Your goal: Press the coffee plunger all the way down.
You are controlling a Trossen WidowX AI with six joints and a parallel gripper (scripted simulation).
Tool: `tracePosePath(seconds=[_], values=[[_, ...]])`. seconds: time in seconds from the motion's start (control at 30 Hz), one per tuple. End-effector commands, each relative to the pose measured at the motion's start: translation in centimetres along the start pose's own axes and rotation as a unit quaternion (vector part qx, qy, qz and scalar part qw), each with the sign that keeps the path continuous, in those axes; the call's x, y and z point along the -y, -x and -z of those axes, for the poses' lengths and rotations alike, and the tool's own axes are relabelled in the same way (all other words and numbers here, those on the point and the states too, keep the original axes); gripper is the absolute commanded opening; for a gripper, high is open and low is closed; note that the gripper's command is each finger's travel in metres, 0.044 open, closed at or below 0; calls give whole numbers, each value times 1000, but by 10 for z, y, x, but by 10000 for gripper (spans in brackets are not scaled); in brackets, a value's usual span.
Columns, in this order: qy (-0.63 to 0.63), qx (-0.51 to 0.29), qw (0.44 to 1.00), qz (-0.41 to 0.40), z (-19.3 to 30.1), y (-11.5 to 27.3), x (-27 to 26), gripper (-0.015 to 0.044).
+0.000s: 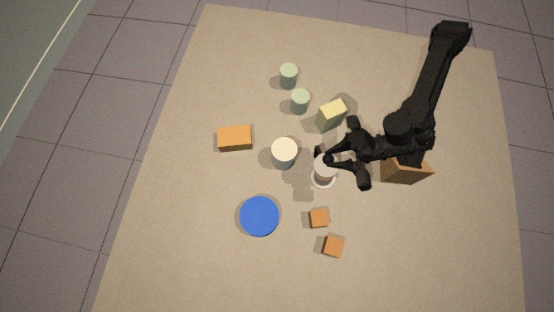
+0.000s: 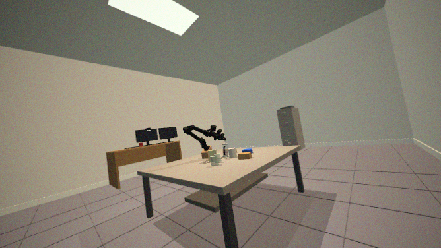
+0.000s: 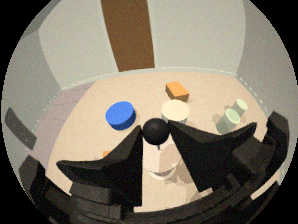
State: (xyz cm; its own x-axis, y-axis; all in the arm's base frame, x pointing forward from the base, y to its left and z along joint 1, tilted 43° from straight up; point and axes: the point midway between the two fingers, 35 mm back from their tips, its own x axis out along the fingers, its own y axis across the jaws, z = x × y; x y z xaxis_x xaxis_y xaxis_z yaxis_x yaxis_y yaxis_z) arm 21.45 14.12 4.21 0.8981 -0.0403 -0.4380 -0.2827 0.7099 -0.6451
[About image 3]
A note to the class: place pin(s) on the orange rectangular block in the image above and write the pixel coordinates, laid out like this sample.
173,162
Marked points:
177,92

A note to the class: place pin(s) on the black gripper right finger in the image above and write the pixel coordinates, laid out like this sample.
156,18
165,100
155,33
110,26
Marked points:
204,153

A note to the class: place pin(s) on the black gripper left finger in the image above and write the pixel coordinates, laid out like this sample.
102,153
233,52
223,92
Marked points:
120,170

